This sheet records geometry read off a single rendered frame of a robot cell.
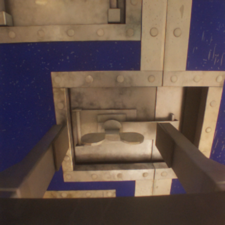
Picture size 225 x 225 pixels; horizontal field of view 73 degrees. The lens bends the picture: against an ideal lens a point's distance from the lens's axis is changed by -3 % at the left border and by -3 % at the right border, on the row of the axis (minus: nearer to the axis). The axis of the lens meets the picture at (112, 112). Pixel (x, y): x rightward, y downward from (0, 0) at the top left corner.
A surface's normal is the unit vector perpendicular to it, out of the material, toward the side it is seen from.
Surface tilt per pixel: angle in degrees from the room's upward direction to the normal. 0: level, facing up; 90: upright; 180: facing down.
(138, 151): 90
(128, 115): 90
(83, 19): 90
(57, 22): 90
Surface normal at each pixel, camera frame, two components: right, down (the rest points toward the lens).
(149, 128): 0.03, 0.29
